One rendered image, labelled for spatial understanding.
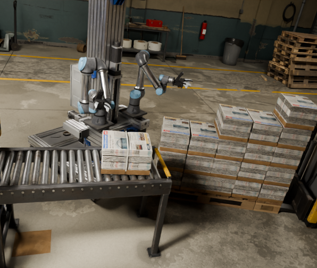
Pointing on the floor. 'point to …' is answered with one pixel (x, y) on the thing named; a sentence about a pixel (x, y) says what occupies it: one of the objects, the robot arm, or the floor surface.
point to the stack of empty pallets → (300, 48)
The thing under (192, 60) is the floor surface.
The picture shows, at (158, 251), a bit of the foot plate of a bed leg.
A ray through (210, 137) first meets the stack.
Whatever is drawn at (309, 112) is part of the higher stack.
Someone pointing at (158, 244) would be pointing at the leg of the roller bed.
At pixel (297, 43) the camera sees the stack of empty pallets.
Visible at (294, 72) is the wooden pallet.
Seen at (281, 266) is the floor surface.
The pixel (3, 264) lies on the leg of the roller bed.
